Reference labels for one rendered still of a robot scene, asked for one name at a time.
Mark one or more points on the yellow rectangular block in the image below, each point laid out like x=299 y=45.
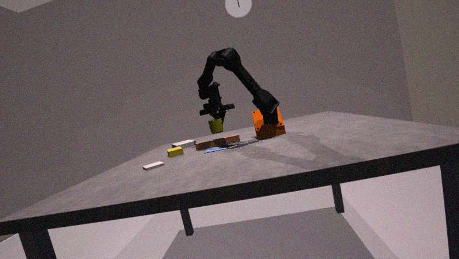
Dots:
x=175 y=151

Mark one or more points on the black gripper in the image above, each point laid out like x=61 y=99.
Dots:
x=215 y=102

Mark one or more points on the white flat bar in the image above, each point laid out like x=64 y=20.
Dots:
x=153 y=166

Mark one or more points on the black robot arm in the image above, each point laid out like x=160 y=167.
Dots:
x=230 y=60

